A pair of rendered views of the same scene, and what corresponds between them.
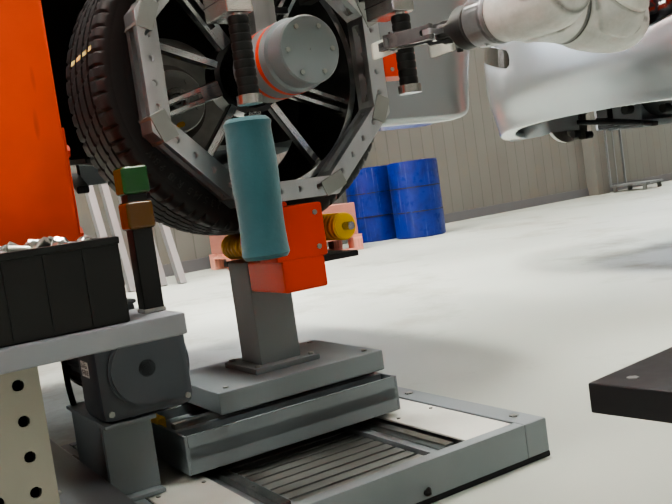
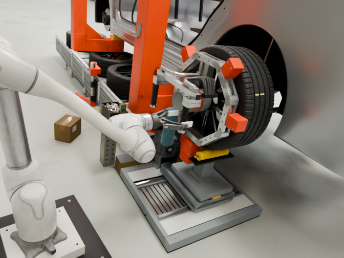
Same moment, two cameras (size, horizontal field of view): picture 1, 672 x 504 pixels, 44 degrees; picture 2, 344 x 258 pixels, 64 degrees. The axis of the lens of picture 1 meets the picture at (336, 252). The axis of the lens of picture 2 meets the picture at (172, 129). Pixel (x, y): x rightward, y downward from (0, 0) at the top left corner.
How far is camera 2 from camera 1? 2.26 m
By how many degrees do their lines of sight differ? 85
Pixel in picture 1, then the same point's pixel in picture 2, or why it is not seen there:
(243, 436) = (168, 175)
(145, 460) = (158, 160)
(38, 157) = (135, 93)
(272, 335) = (196, 167)
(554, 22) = not seen: hidden behind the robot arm
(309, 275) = (184, 158)
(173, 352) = (159, 146)
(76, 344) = not seen: hidden behind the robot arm
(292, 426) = (174, 185)
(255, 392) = (176, 171)
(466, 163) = not seen: outside the picture
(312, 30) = (179, 97)
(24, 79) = (137, 78)
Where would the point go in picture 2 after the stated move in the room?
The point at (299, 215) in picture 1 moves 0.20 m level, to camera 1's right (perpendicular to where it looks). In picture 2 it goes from (187, 142) to (188, 159)
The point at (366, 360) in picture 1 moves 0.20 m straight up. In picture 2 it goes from (196, 194) to (202, 170)
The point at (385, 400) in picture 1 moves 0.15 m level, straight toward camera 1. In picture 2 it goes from (192, 206) to (170, 202)
